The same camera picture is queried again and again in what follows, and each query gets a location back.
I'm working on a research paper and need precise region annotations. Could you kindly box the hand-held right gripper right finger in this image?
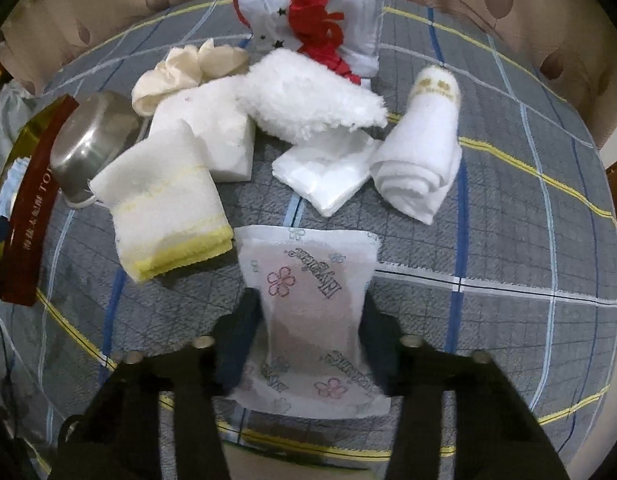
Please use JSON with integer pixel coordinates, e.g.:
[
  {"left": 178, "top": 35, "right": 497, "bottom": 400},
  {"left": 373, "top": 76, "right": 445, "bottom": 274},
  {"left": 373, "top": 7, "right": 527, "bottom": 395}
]
[{"left": 361, "top": 292, "right": 572, "bottom": 480}]

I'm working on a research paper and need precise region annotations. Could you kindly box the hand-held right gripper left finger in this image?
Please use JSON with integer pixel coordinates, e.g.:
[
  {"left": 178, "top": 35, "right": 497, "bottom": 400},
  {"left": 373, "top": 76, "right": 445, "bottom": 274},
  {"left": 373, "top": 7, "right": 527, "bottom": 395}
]
[{"left": 53, "top": 290, "right": 264, "bottom": 480}]

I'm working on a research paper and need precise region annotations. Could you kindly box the white flower-print pad packet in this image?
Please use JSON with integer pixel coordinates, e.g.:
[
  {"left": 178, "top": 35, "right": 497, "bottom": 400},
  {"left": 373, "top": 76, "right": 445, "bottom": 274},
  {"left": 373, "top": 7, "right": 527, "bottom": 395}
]
[{"left": 227, "top": 225, "right": 392, "bottom": 420}]

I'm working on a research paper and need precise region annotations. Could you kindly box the white towel with yellow edge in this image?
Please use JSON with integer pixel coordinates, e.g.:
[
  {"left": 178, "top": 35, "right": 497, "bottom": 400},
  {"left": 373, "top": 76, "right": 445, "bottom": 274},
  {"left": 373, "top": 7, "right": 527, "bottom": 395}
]
[{"left": 90, "top": 127, "right": 234, "bottom": 282}]

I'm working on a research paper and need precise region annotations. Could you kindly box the white crinkled plastic bag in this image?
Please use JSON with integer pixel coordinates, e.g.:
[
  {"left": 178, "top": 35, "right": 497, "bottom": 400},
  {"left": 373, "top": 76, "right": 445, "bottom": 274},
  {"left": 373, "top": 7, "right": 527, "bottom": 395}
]
[{"left": 272, "top": 127, "right": 384, "bottom": 217}]

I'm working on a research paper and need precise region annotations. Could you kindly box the white towel gold print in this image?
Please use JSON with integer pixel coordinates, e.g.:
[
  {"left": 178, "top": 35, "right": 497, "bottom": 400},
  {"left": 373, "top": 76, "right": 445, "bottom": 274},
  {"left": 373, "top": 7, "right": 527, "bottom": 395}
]
[{"left": 371, "top": 65, "right": 463, "bottom": 225}]

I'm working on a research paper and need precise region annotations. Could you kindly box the gold tray with red sides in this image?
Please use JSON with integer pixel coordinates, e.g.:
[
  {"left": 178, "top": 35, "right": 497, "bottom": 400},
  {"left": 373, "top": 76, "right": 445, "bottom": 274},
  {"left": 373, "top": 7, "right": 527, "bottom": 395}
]
[{"left": 0, "top": 94, "right": 80, "bottom": 307}]

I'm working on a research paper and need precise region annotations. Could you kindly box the cream cloth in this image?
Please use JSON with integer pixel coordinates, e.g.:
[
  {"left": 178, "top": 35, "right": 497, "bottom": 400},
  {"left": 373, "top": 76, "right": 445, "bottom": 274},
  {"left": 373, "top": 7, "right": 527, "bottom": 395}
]
[{"left": 132, "top": 40, "right": 250, "bottom": 116}]

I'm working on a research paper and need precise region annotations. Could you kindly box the grey plaid bed sheet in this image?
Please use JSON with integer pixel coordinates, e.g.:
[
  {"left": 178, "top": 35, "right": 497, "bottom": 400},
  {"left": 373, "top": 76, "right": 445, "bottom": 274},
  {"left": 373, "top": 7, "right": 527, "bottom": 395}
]
[{"left": 0, "top": 0, "right": 617, "bottom": 461}]

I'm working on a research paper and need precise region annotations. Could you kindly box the stainless steel bowl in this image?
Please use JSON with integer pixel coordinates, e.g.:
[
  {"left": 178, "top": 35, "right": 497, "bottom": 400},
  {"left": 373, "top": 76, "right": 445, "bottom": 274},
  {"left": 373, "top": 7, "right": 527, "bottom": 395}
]
[{"left": 49, "top": 91, "right": 142, "bottom": 208}]

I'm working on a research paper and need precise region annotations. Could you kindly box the fluffy white towel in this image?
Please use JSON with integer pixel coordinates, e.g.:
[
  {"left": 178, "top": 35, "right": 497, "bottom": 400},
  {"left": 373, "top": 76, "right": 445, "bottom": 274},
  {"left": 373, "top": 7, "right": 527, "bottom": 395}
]
[{"left": 236, "top": 50, "right": 389, "bottom": 143}]

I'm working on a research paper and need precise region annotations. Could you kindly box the white pouch with red ribbon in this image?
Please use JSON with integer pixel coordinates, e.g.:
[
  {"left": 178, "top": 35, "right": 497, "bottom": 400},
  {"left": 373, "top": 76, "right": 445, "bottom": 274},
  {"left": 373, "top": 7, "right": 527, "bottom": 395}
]
[{"left": 232, "top": 0, "right": 388, "bottom": 83}]

